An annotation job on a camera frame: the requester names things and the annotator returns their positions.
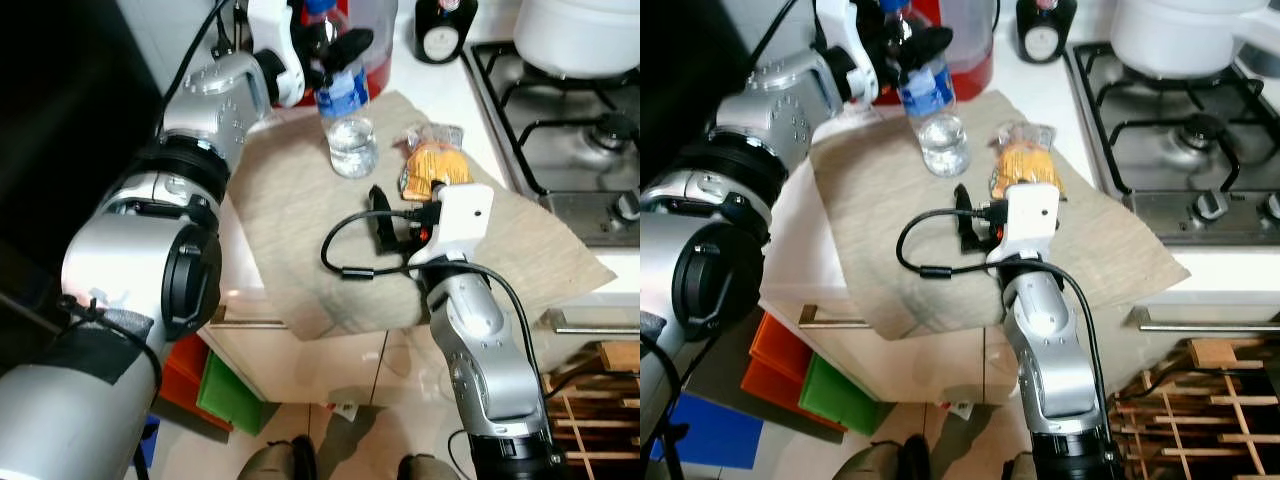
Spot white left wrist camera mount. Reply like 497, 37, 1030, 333
246, 0, 307, 109
814, 0, 882, 107

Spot bread packet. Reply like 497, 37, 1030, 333
397, 122, 474, 202
989, 119, 1067, 202

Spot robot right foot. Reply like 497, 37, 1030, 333
397, 454, 462, 480

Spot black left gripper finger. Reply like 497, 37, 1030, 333
896, 24, 955, 74
320, 27, 375, 77

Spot wooden wine rack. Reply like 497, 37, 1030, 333
544, 340, 641, 480
1108, 337, 1280, 480

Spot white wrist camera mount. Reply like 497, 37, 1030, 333
246, 0, 307, 109
984, 182, 1062, 267
407, 184, 495, 267
814, 0, 882, 107

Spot green plastic bin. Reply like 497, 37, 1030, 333
196, 349, 272, 437
797, 351, 892, 437

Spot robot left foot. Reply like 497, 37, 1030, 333
237, 438, 317, 480
837, 434, 932, 480

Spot orange plastic bin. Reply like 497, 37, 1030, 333
740, 309, 822, 422
154, 334, 237, 433

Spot steel gas stove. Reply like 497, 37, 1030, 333
1064, 40, 1280, 247
464, 40, 641, 247

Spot blue plastic bin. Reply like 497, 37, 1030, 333
134, 414, 162, 472
650, 391, 767, 472

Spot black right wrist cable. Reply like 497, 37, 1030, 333
319, 205, 442, 282
894, 206, 1012, 281

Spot long steel drawer handle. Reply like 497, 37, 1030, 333
545, 308, 641, 337
1130, 304, 1280, 333
205, 304, 287, 328
794, 302, 872, 327

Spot black bottle with round label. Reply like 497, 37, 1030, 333
412, 0, 480, 67
1014, 0, 1080, 67

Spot water bottle with blue label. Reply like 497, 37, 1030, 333
304, 0, 380, 180
880, 0, 970, 180

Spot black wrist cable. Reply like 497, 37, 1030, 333
894, 206, 1012, 281
319, 205, 442, 282
748, 0, 803, 63
183, 0, 238, 73

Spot clear jug with red base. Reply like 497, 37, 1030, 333
334, 0, 402, 97
874, 0, 999, 107

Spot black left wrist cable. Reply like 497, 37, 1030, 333
183, 0, 238, 73
748, 0, 803, 63

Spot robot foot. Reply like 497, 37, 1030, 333
397, 454, 462, 480
237, 438, 317, 480
837, 434, 932, 480

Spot white pot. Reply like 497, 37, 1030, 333
511, 0, 641, 81
1109, 0, 1280, 83

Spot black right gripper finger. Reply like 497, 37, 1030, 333
367, 184, 394, 252
952, 182, 979, 252

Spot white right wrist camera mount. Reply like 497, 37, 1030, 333
407, 184, 495, 267
984, 182, 1062, 267

